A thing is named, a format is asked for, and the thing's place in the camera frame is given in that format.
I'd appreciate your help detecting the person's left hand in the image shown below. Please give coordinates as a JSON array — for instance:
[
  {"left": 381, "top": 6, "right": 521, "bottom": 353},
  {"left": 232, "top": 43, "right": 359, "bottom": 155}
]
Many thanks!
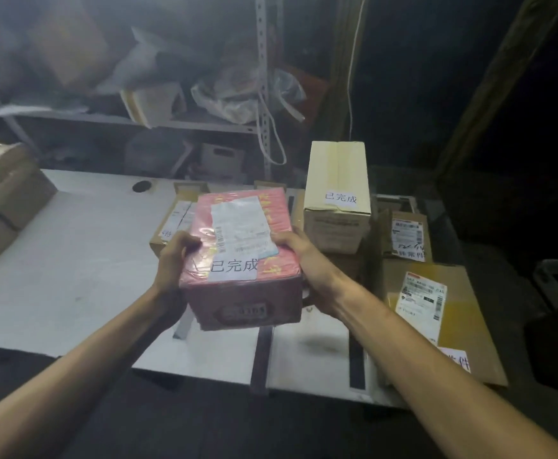
[{"left": 151, "top": 231, "right": 202, "bottom": 326}]

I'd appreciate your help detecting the person's right hand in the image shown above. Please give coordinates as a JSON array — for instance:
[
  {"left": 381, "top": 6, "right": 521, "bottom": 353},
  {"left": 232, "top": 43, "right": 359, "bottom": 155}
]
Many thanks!
[{"left": 269, "top": 229, "right": 354, "bottom": 317}]

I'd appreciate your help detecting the pink box with white labels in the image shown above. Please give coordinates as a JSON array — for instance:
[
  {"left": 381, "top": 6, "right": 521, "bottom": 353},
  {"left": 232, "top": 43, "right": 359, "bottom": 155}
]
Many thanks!
[{"left": 179, "top": 188, "right": 305, "bottom": 332}]

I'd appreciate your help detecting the person's right forearm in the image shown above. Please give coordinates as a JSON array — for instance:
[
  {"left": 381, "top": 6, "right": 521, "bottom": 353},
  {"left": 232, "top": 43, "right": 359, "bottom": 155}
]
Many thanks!
[{"left": 329, "top": 282, "right": 558, "bottom": 459}]

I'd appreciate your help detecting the person's left forearm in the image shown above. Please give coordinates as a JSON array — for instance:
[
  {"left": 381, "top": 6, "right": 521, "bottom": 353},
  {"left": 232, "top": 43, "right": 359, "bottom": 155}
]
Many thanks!
[{"left": 0, "top": 288, "right": 187, "bottom": 459}]

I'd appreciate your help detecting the brown box with white label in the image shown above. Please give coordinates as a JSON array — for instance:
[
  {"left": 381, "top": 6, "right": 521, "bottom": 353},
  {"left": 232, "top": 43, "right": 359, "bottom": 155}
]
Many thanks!
[{"left": 149, "top": 181, "right": 204, "bottom": 257}]

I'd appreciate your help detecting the tall cream cardboard box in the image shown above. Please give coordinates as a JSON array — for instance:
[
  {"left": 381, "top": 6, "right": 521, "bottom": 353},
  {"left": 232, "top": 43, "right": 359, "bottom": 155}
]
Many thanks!
[{"left": 302, "top": 140, "right": 372, "bottom": 255}]

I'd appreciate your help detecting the white storage box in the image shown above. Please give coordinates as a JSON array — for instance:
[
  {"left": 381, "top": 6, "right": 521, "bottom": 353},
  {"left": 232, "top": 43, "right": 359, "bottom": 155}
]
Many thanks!
[{"left": 200, "top": 142, "right": 246, "bottom": 180}]

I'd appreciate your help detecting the small brown labelled box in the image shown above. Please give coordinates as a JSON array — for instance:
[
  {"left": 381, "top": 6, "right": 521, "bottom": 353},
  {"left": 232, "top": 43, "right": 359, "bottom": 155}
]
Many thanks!
[{"left": 378, "top": 209, "right": 434, "bottom": 264}]

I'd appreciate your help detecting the white paper stack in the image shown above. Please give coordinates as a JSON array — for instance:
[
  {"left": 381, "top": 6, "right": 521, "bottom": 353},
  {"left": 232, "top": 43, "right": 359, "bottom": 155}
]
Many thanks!
[{"left": 120, "top": 83, "right": 187, "bottom": 129}]

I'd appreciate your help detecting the clear plastic bag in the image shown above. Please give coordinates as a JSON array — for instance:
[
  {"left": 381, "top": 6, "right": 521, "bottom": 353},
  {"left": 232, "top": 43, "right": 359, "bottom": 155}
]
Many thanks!
[{"left": 191, "top": 67, "right": 307, "bottom": 126}]

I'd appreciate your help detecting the large flat brown labelled box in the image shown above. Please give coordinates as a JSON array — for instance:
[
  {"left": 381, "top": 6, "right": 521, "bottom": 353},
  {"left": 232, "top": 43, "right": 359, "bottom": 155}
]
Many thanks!
[{"left": 378, "top": 259, "right": 509, "bottom": 389}]

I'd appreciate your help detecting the grey metal shelf rack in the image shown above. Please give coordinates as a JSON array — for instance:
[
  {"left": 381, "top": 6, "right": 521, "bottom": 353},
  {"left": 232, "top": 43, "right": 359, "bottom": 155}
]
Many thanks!
[{"left": 0, "top": 0, "right": 287, "bottom": 188}]

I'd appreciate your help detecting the wooden beam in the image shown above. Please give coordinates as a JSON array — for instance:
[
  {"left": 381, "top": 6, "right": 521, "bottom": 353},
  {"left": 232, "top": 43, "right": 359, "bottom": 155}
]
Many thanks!
[{"left": 434, "top": 0, "right": 558, "bottom": 178}]

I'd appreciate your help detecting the white looped cord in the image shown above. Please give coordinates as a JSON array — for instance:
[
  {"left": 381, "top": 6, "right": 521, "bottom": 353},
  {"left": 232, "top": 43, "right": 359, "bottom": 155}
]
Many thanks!
[{"left": 255, "top": 91, "right": 288, "bottom": 166}]

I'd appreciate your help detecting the white hanging cable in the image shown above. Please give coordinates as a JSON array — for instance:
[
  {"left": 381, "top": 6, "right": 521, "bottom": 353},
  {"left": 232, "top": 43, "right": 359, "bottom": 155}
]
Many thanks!
[{"left": 347, "top": 0, "right": 369, "bottom": 142}]

